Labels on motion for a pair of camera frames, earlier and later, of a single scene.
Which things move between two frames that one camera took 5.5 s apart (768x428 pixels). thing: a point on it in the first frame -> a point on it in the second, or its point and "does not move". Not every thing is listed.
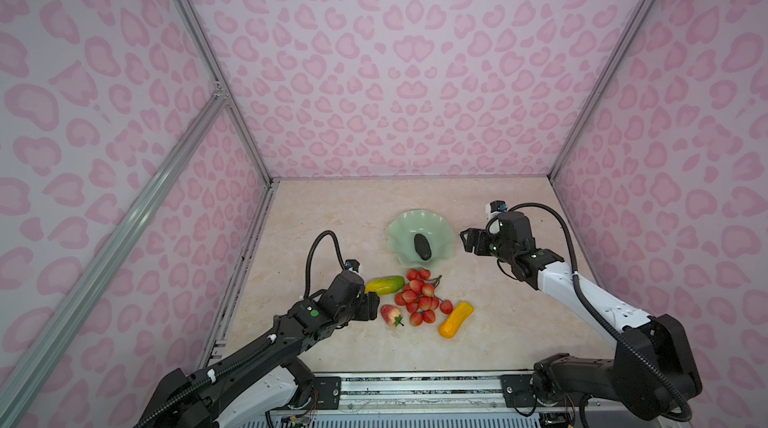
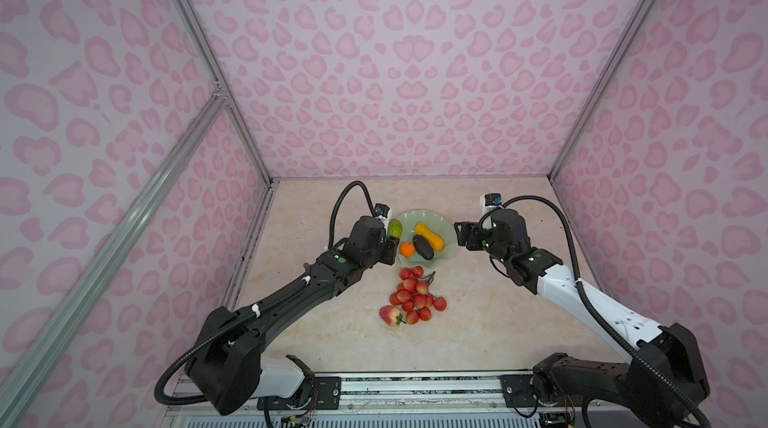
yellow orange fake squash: x=453 y=323 -> x=436 y=242
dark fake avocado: x=422 y=246 does not move
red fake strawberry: x=391 y=315 does not move
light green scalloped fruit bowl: x=406 y=225 does not move
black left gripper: x=370 y=303 -> x=390 y=249
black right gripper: x=482 y=238 does not move
